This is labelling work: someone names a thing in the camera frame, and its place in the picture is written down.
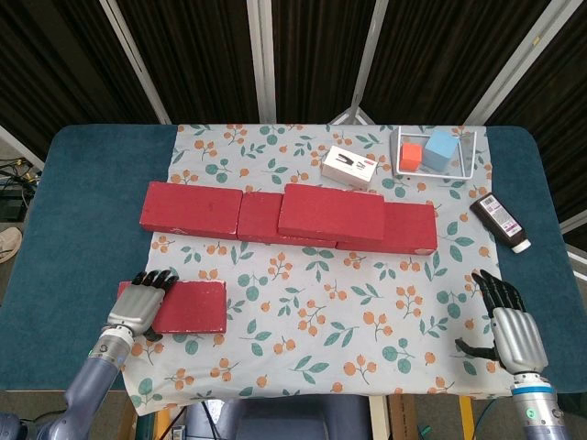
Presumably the white stapler box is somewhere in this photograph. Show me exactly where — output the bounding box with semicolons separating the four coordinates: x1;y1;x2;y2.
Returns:
319;145;379;188

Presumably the white partition frame post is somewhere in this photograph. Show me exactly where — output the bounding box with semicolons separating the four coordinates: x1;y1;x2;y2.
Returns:
246;0;279;124
329;0;391;126
462;0;568;126
99;0;173;125

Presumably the orange cube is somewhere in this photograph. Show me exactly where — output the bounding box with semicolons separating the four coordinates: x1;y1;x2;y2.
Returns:
398;142;423;173

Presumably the beige shoe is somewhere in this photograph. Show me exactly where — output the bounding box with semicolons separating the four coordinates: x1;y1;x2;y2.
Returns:
0;227;23;263

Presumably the red brick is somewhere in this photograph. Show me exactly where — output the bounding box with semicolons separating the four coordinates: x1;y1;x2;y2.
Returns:
138;181;244;241
277;182;386;243
237;192;338;248
117;280;228;335
336;201;438;256

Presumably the white wire basket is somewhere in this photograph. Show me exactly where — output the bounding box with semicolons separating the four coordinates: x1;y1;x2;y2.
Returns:
389;126;478;180

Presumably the blue-grey robot torso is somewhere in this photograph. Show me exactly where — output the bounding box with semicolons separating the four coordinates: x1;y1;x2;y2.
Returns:
185;396;371;440

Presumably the floral print tablecloth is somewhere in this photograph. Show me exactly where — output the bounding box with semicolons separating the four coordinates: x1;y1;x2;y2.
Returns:
119;122;526;417

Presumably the blue felt table cover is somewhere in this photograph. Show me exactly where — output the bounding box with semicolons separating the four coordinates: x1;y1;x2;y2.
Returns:
0;123;587;393

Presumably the brown bottle with white cap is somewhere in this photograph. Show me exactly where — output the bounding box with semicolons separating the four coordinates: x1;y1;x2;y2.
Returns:
470;192;532;254

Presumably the light blue cube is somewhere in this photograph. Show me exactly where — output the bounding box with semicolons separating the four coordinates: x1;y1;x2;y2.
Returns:
421;130;460;171

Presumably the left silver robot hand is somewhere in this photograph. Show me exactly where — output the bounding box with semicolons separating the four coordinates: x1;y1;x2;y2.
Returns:
105;269;181;341

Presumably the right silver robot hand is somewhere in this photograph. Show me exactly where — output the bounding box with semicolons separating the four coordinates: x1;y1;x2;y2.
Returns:
453;269;549;375

